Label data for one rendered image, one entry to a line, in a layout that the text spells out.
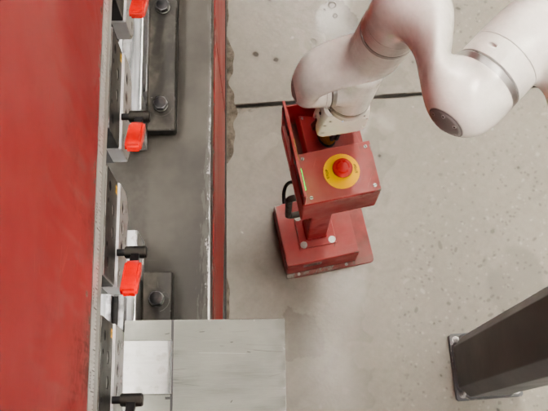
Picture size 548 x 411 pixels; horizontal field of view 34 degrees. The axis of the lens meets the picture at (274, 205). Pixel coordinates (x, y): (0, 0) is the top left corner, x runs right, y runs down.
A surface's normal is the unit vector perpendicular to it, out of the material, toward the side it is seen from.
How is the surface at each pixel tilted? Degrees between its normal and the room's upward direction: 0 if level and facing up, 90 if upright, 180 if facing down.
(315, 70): 48
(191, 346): 0
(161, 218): 0
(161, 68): 0
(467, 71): 17
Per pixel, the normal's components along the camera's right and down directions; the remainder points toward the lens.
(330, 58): -0.59, -0.05
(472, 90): -0.09, -0.12
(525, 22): -0.11, -0.38
